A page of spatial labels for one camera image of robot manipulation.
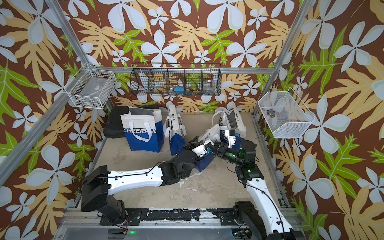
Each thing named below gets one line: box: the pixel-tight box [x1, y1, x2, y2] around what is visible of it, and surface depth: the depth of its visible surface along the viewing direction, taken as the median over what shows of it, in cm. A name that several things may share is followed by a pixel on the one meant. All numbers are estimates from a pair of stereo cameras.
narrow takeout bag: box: [163, 102, 187, 156], surface depth 86 cm
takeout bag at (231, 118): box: [212, 106, 247, 139], surface depth 84 cm
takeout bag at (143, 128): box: [120, 105, 164, 153], surface depth 87 cm
